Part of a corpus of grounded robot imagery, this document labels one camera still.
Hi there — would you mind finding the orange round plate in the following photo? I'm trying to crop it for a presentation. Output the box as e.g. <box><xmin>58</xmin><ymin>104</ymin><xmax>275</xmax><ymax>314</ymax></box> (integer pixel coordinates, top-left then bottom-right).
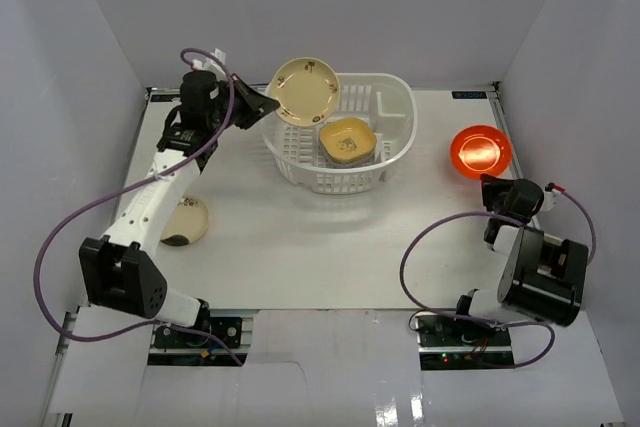
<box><xmin>449</xmin><ymin>125</ymin><xmax>513</xmax><ymax>180</ymax></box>

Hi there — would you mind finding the cream round flower plate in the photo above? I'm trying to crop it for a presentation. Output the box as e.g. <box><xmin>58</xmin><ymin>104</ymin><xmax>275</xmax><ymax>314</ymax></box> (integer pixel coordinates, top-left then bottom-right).
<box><xmin>269</xmin><ymin>57</ymin><xmax>341</xmax><ymax>127</ymax></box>

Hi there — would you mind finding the golden square panda plate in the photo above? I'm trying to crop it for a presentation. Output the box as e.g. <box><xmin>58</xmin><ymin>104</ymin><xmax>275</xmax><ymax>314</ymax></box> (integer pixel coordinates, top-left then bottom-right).
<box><xmin>318</xmin><ymin>117</ymin><xmax>377</xmax><ymax>166</ymax></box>

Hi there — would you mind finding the cream round plate dark rim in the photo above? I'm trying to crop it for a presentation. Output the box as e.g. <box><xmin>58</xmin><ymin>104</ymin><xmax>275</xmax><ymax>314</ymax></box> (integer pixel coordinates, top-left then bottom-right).
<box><xmin>160</xmin><ymin>196</ymin><xmax>210</xmax><ymax>247</ymax></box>

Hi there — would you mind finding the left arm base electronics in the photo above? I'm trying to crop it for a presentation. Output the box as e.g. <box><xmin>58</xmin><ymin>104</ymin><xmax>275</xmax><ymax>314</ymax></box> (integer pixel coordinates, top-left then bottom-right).
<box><xmin>147</xmin><ymin>315</ymin><xmax>250</xmax><ymax>367</ymax></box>

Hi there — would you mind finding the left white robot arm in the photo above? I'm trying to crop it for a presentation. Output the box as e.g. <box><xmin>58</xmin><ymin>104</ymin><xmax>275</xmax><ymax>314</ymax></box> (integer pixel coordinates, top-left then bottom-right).
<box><xmin>79</xmin><ymin>71</ymin><xmax>279</xmax><ymax>346</ymax></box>

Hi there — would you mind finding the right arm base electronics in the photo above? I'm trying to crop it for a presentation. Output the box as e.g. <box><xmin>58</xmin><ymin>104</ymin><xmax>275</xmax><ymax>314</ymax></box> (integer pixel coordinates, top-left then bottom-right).
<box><xmin>408</xmin><ymin>312</ymin><xmax>515</xmax><ymax>372</ymax></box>

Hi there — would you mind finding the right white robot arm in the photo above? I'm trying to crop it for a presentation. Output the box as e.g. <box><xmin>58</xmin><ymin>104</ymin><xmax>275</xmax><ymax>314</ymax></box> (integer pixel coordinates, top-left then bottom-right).
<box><xmin>480</xmin><ymin>174</ymin><xmax>597</xmax><ymax>327</ymax></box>

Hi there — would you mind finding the left black table label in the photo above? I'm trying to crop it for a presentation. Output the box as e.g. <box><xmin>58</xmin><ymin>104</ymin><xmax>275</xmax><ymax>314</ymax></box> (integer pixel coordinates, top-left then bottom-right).
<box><xmin>149</xmin><ymin>93</ymin><xmax>180</xmax><ymax>103</ymax></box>

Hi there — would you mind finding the black table label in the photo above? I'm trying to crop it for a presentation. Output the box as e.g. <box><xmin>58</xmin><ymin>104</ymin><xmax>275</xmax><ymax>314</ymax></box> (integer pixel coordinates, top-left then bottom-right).
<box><xmin>451</xmin><ymin>91</ymin><xmax>487</xmax><ymax>100</ymax></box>
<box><xmin>149</xmin><ymin>93</ymin><xmax>180</xmax><ymax>103</ymax></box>

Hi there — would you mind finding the right black table label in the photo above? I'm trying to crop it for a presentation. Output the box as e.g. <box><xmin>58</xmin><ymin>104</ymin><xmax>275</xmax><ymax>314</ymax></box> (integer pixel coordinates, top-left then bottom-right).
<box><xmin>451</xmin><ymin>91</ymin><xmax>487</xmax><ymax>100</ymax></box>

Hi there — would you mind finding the white plastic dish basket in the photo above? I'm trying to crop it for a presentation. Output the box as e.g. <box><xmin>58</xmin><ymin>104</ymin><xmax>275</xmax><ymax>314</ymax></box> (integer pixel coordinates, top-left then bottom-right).
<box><xmin>260</xmin><ymin>73</ymin><xmax>418</xmax><ymax>195</ymax></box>

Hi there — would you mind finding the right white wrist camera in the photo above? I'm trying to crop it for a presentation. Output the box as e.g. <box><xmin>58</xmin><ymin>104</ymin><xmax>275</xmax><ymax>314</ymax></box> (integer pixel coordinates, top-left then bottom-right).
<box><xmin>540</xmin><ymin>182</ymin><xmax>565</xmax><ymax>212</ymax></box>

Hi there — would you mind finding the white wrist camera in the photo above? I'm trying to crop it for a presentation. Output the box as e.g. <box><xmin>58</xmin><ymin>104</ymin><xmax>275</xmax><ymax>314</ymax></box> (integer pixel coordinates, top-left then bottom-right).
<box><xmin>190</xmin><ymin>48</ymin><xmax>226</xmax><ymax>77</ymax></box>
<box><xmin>540</xmin><ymin>182</ymin><xmax>565</xmax><ymax>212</ymax></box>

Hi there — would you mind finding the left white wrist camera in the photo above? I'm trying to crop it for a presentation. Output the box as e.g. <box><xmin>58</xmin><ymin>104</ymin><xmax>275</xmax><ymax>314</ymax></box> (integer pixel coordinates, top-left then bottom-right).
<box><xmin>190</xmin><ymin>48</ymin><xmax>226</xmax><ymax>77</ymax></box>

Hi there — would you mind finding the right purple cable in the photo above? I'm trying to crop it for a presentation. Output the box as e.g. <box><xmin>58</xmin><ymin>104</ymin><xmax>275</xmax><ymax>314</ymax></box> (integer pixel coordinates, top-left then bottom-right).
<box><xmin>399</xmin><ymin>186</ymin><xmax>597</xmax><ymax>369</ymax></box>

